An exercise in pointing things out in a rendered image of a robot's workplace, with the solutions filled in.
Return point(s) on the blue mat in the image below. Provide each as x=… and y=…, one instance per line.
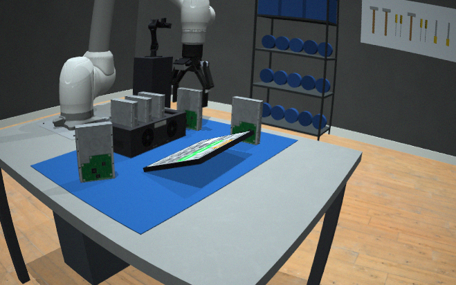
x=142, y=200

